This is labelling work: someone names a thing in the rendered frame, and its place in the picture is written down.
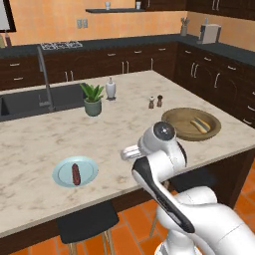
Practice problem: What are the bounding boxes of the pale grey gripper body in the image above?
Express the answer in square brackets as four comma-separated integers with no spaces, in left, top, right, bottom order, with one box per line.
[120,144,144,161]

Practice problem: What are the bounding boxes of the light blue plate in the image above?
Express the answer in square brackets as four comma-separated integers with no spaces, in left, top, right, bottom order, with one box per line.
[52,155,100,188]

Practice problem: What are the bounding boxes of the brown wooden bowl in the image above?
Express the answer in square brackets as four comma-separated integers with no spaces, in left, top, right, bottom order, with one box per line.
[160,107,222,142]

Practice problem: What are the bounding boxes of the dark red sausage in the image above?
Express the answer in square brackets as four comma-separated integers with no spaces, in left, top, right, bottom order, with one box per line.
[71,162,82,186]

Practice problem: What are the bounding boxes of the tan hot dog bun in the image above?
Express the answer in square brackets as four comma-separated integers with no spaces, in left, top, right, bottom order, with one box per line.
[189,116,212,134]

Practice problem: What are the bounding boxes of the green potted plant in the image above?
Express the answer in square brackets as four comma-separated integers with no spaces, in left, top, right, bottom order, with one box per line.
[79,82,106,118]

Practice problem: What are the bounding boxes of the white soap dispenser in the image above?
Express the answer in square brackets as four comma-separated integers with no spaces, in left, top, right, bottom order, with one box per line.
[105,76,118,101]

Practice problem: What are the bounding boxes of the dark wooden base cupboards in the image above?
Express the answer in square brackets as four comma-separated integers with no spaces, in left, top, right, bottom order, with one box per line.
[173,42,255,129]
[0,41,179,92]

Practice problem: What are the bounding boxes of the dark wooden kitchen island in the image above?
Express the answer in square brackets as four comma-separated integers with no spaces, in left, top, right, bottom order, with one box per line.
[0,147,255,255]

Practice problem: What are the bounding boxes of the grey tap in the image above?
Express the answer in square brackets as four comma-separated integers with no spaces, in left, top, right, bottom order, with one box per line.
[36,45,57,113]

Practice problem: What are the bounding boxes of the dark grey sink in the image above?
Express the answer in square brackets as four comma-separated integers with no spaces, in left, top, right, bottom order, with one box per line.
[0,83,89,123]

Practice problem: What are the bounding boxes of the gas hob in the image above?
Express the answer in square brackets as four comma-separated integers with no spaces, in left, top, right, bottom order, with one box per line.
[40,40,84,52]

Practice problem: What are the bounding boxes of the pot with kitchen tools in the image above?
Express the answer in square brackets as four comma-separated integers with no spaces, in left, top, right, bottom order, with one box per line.
[179,17,191,37]

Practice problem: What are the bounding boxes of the dark red bottle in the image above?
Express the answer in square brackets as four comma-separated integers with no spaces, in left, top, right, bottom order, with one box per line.
[4,31,13,48]

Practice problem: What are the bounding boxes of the dark framed window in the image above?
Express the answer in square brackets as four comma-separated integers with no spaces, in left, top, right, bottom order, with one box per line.
[0,0,17,34]

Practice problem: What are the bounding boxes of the grey wall outlet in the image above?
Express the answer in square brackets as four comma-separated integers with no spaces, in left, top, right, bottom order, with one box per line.
[76,18,89,30]

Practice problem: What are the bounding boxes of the dark wall shelf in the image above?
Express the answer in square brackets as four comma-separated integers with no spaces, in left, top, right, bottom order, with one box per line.
[85,7,147,15]

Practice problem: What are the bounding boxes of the dark wooden wall cupboards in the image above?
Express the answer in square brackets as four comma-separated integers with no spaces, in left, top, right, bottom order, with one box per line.
[144,0,255,22]

